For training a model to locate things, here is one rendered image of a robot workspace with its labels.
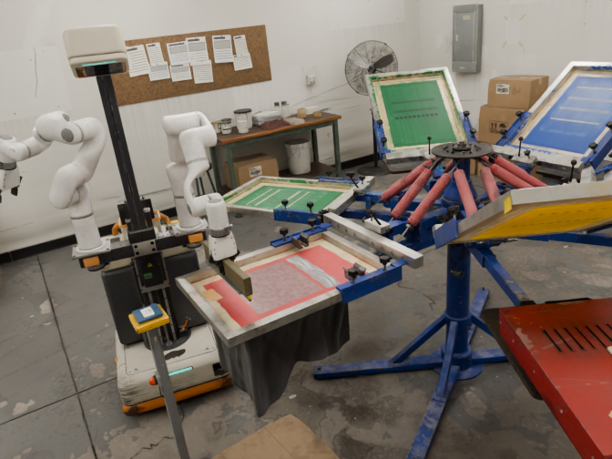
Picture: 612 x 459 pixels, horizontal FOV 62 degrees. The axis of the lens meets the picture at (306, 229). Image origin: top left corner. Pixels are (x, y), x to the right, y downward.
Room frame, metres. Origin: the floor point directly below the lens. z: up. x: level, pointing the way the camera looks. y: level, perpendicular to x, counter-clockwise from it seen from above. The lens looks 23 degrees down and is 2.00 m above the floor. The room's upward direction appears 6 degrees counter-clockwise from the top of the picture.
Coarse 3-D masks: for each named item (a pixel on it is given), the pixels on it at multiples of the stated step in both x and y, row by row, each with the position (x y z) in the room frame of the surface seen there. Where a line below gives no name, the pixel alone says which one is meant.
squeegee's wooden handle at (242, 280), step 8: (208, 248) 1.92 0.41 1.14; (208, 256) 1.94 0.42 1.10; (224, 264) 1.77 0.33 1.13; (232, 264) 1.74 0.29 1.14; (232, 272) 1.71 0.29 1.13; (240, 272) 1.67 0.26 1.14; (232, 280) 1.72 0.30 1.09; (240, 280) 1.64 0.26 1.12; (248, 280) 1.63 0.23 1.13; (240, 288) 1.65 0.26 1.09; (248, 288) 1.63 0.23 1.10
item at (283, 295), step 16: (336, 272) 1.95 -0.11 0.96; (272, 288) 1.87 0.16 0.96; (288, 288) 1.85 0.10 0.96; (304, 288) 1.84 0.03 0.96; (320, 288) 1.83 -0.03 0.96; (224, 304) 1.77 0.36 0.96; (240, 304) 1.76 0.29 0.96; (256, 304) 1.75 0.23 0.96; (272, 304) 1.73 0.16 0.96; (288, 304) 1.72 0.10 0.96; (240, 320) 1.65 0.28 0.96; (256, 320) 1.64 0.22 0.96
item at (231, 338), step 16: (336, 240) 2.21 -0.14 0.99; (240, 256) 2.14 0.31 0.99; (256, 256) 2.14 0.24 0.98; (368, 256) 2.00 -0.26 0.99; (192, 272) 2.02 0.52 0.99; (208, 272) 2.02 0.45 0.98; (192, 288) 1.87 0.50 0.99; (208, 304) 1.73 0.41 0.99; (304, 304) 1.65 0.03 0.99; (320, 304) 1.66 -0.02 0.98; (208, 320) 1.64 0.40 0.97; (272, 320) 1.57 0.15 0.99; (288, 320) 1.60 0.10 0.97; (224, 336) 1.50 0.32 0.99; (240, 336) 1.50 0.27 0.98; (256, 336) 1.53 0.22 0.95
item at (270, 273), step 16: (288, 256) 2.16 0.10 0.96; (304, 256) 2.14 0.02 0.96; (320, 256) 2.12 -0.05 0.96; (336, 256) 2.10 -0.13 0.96; (256, 272) 2.02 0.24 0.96; (272, 272) 2.01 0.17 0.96; (288, 272) 1.99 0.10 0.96; (304, 272) 1.98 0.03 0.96; (208, 288) 1.93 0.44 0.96; (224, 288) 1.91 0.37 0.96; (256, 288) 1.88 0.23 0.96
